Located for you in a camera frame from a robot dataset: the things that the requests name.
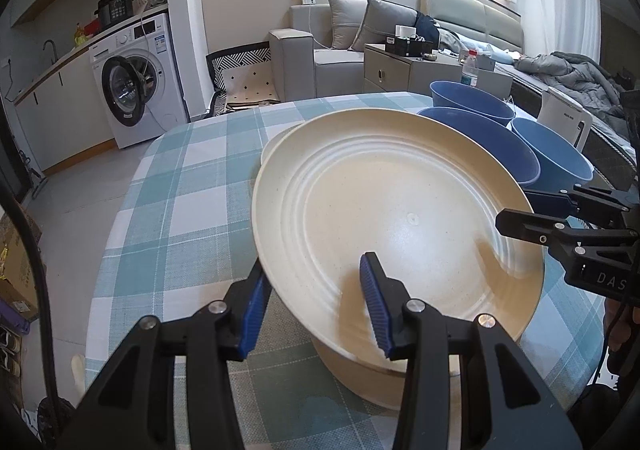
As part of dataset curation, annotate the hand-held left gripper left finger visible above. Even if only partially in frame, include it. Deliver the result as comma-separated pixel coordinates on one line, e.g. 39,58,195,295
52,255,273,450

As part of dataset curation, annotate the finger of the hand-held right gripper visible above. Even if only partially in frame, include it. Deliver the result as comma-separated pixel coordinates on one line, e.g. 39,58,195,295
495,209,640,251
524,184,640,226

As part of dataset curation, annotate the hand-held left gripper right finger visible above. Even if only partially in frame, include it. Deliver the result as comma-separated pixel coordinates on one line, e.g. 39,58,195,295
359,251,586,450

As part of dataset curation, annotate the blue bowl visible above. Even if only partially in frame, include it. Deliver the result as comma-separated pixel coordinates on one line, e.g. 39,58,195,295
416,106,542,187
510,117,595,193
430,80,516,127

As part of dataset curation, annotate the marble top coffee table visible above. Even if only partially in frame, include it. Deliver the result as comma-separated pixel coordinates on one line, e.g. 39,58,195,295
475,65,640,191

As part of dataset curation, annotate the white electric kettle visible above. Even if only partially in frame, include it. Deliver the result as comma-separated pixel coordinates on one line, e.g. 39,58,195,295
537,86,594,148

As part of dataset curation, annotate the teal checkered tablecloth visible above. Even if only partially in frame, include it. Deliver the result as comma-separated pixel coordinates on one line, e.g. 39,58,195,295
84,92,608,450

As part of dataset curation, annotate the grey padded jacket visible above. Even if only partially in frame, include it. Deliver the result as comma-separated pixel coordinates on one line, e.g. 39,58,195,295
515,51,631,118

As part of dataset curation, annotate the clear water bottle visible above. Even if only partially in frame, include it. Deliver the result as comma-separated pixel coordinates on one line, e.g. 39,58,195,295
461,49,479,86

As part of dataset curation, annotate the grey bedside cabinet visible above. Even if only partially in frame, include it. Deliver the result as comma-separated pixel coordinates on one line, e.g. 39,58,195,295
363,44,463,96

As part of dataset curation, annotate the black tissue box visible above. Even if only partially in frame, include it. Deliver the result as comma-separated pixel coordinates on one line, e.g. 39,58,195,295
385,35,433,57

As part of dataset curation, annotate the dark navy garment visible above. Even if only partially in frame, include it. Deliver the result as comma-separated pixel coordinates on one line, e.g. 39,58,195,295
414,14,441,48

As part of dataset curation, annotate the dark grey cushion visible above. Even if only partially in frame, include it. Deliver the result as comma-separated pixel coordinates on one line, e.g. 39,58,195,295
350,0,418,53

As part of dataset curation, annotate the cardboard box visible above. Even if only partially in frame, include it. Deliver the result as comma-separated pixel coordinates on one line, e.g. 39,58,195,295
0,202,43,326

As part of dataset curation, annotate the white washing machine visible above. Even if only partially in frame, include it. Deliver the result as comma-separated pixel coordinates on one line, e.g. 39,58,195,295
90,12,190,149

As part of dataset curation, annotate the grey sofa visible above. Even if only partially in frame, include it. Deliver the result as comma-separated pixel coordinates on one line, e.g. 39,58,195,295
269,5,381,103

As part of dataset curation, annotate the light grey cushion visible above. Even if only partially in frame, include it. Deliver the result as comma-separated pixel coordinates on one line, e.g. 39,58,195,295
327,0,373,51

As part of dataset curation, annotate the kitchen counter cabinet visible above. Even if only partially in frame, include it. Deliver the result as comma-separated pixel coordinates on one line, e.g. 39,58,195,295
14,50,121,173

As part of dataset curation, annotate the black pressure cooker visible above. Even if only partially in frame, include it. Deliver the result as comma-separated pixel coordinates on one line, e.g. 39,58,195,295
96,0,133,31

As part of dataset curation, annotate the black cable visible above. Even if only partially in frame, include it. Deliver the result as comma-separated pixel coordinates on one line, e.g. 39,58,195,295
0,170,66,450

